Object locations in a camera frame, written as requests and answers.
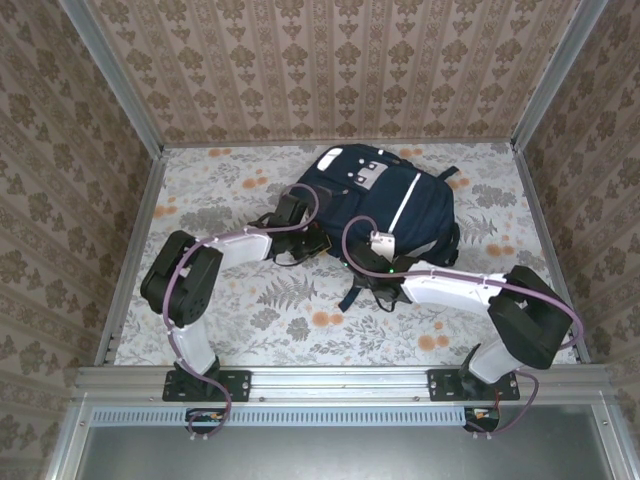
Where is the aluminium mounting rail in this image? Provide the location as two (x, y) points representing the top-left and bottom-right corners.
(74, 363), (616, 407)

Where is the black controller box with wires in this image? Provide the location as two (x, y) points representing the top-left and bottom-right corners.
(463, 407), (502, 432)
(185, 407), (227, 435)

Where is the aluminium side rail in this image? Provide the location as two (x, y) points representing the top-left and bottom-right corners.
(94, 147), (169, 369)
(512, 144), (594, 366)

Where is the floral tablecloth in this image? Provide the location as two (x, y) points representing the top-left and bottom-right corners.
(114, 142), (581, 369)

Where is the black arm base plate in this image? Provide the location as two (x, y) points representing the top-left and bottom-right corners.
(427, 368), (521, 403)
(162, 368), (251, 403)

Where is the grey metal panel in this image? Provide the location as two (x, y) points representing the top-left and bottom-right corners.
(74, 404), (626, 480)

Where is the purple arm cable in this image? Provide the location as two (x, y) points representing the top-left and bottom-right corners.
(341, 215), (586, 436)
(162, 183), (322, 441)

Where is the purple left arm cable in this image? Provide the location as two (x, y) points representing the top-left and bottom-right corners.
(162, 183), (322, 441)

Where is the slotted light blue cable duct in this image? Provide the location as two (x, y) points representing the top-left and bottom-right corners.
(92, 405), (501, 427)

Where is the navy blue backpack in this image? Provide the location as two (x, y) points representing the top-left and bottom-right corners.
(293, 143), (461, 315)

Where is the aluminium frame post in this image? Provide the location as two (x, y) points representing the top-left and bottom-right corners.
(510, 0), (610, 151)
(56, 0), (165, 157)

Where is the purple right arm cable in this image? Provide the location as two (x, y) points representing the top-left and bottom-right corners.
(341, 215), (586, 436)

